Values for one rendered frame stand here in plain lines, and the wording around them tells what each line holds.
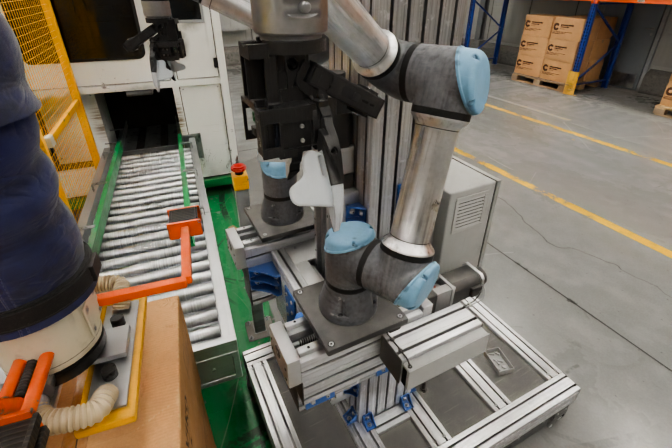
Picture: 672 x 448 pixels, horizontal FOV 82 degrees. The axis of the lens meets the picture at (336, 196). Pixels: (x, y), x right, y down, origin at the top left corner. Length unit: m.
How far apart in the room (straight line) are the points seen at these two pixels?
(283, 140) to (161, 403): 0.77
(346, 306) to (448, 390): 1.07
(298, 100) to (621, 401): 2.30
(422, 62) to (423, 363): 0.70
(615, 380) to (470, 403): 0.91
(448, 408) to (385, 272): 1.15
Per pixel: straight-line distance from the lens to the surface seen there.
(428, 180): 0.78
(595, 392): 2.49
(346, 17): 0.66
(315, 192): 0.42
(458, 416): 1.90
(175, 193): 2.76
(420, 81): 0.77
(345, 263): 0.88
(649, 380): 2.70
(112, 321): 1.04
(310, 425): 1.81
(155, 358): 1.15
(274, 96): 0.41
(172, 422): 1.02
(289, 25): 0.39
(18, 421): 0.81
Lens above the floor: 1.77
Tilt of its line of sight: 29 degrees down
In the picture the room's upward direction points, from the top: straight up
